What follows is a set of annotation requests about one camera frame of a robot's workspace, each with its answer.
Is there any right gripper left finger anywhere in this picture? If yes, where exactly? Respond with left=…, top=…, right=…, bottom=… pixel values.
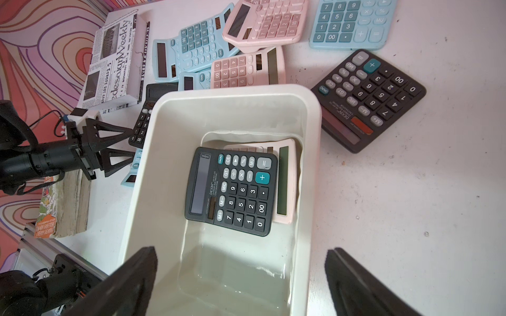
left=64, top=246, right=158, bottom=315

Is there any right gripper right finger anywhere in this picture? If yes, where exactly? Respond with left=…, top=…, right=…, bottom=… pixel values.
left=325, top=248, right=419, bottom=316

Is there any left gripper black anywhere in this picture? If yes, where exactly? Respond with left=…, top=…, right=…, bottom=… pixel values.
left=65, top=118, right=135, bottom=180

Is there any black calculator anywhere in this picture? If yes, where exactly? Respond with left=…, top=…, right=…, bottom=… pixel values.
left=129, top=82, right=179, bottom=149
left=311, top=50, right=427, bottom=154
left=184, top=147, right=278, bottom=237

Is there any pink calculator front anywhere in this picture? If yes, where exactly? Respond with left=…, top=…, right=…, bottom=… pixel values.
left=224, top=138, right=298, bottom=225

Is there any pink calculator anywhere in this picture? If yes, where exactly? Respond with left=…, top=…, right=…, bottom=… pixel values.
left=224, top=138, right=298, bottom=225
left=222, top=0, right=310, bottom=53
left=210, top=46, right=287, bottom=89

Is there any black calculator front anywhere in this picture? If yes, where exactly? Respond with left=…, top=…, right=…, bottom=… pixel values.
left=184, top=147, right=278, bottom=237

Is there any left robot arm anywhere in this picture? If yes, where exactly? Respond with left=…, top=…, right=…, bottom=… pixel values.
left=1, top=100, right=134, bottom=196

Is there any light blue calculator front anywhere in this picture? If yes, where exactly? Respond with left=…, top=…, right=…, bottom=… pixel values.
left=121, top=149, right=142, bottom=188

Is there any light blue calculator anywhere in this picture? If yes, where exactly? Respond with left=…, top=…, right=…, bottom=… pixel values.
left=121, top=149, right=142, bottom=188
left=309, top=0, right=397, bottom=51
left=178, top=68, right=211, bottom=91
left=152, top=3, right=239, bottom=83

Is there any white plastic storage box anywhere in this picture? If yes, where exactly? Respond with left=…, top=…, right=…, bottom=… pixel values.
left=121, top=84, right=322, bottom=315

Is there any light blue calculator lower centre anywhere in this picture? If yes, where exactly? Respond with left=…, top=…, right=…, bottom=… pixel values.
left=178, top=68, right=211, bottom=91

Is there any light blue calculator centre top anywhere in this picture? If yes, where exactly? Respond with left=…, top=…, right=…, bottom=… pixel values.
left=152, top=3, right=239, bottom=83

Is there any pink calculator behind box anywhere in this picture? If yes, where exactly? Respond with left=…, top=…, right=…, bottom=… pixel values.
left=210, top=46, right=287, bottom=89

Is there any pink calculator back tilted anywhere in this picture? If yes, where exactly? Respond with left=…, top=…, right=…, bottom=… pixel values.
left=222, top=0, right=310, bottom=53

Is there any light blue calculator back right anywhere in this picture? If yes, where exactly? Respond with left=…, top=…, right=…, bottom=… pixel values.
left=309, top=0, right=397, bottom=51

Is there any orange paperback book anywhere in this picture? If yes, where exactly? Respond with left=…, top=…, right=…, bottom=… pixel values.
left=34, top=170, right=91, bottom=239

